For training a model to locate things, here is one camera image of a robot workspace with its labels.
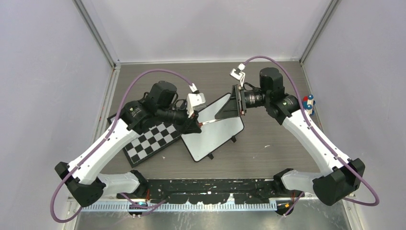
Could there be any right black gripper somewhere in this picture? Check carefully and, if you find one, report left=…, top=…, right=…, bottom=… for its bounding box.
left=215, top=84, right=270, bottom=119

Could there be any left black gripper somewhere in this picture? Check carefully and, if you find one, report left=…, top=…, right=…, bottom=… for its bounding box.
left=157, top=101, right=202, bottom=136

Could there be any red white marker pen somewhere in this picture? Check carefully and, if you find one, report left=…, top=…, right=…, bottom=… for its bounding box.
left=199, top=119, right=219, bottom=127

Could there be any white whiteboard black frame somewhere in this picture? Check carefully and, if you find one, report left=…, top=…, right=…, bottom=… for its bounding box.
left=181, top=93, right=245, bottom=162

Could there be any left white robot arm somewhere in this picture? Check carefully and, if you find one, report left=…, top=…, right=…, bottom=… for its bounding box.
left=55, top=81, right=206, bottom=207

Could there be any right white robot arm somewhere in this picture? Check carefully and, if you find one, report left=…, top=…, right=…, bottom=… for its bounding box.
left=215, top=64, right=365, bottom=206

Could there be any black white chessboard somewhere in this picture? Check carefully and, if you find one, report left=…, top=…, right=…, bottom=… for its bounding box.
left=123, top=123, right=181, bottom=168

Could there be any blue red toy car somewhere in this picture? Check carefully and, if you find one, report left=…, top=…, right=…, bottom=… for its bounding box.
left=302, top=94, right=316, bottom=116

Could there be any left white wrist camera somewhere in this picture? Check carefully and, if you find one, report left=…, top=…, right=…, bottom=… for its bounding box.
left=186, top=83, right=206, bottom=118

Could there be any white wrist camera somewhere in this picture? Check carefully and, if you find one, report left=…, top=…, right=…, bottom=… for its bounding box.
left=229, top=63, right=246, bottom=87
left=186, top=83, right=206, bottom=118

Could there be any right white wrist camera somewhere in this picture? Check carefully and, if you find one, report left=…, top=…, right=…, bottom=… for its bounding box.
left=229, top=63, right=246, bottom=87

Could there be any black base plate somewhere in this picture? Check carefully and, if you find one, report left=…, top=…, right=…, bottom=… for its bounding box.
left=126, top=179, right=301, bottom=205

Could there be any slotted cable duct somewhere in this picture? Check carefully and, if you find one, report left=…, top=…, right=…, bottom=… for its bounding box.
left=82, top=200, right=277, bottom=212

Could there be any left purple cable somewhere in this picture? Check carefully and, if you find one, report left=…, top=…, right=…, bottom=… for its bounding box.
left=50, top=69, right=195, bottom=223

